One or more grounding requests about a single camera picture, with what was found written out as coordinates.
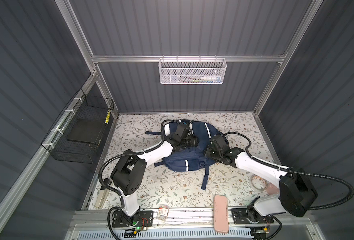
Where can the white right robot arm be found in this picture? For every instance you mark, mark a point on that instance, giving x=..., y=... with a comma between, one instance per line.
x=286, y=192

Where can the clear tape roll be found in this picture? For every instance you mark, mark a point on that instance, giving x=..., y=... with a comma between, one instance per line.
x=258, y=183

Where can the small clear eraser box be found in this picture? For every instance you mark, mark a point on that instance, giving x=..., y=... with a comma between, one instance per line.
x=162, y=212

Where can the white marker in basket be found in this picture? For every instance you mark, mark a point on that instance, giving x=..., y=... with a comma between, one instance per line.
x=214, y=79

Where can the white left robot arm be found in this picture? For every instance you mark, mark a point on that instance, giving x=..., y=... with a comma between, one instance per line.
x=128, y=173

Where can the pink pencil case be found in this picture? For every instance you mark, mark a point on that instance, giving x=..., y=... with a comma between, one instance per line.
x=221, y=219

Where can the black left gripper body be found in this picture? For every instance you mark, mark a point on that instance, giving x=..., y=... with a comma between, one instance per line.
x=189, y=142

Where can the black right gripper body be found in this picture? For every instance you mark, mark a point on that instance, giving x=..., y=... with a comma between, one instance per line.
x=210, y=153

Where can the black wire wall basket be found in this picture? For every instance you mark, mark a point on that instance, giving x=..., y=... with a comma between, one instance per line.
x=82, y=131

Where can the beige stapler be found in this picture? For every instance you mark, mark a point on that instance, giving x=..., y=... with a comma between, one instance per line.
x=101, y=197

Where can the pink cup with pencils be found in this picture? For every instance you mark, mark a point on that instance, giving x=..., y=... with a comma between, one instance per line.
x=272, y=189

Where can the navy blue student backpack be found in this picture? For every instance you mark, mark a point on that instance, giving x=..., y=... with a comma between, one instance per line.
x=193, y=158

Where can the white wire mesh basket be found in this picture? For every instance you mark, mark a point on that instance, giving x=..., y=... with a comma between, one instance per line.
x=187, y=71

